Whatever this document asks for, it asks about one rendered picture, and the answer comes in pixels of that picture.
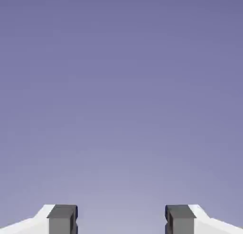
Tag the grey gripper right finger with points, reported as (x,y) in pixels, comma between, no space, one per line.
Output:
(183,218)

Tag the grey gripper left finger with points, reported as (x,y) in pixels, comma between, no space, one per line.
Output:
(58,218)

